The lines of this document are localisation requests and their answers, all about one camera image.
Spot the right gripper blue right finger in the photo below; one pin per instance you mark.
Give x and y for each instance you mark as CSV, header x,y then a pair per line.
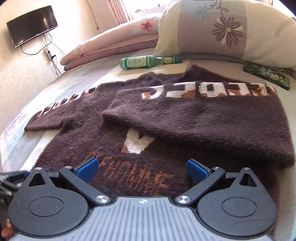
x,y
205,178

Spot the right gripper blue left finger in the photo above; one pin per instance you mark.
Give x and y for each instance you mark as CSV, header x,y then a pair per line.
x,y
78,178

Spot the dark brown fuzzy sweater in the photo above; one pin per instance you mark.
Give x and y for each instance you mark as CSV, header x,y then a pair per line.
x,y
143,131

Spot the person left hand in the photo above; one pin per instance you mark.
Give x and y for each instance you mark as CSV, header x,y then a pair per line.
x,y
8,231

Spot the striped pastel bed sheet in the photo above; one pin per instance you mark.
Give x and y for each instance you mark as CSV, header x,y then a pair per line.
x,y
20,150

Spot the dark green patterned packet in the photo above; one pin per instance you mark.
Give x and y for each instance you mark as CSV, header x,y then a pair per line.
x,y
268,74

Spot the green glass bottle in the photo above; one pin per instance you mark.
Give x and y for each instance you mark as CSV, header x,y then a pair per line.
x,y
147,61

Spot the floral cream pillow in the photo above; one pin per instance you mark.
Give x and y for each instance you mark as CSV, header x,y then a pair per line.
x,y
247,30

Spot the pink floral folded quilt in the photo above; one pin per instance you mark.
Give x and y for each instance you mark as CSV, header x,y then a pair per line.
x,y
131,36

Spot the pink striped left curtain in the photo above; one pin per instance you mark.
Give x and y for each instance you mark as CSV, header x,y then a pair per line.
x,y
119,11

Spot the white wall power strip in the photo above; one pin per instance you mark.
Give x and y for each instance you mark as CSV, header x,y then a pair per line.
x,y
49,54

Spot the wall mounted black television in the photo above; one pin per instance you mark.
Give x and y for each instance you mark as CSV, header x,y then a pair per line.
x,y
30,25

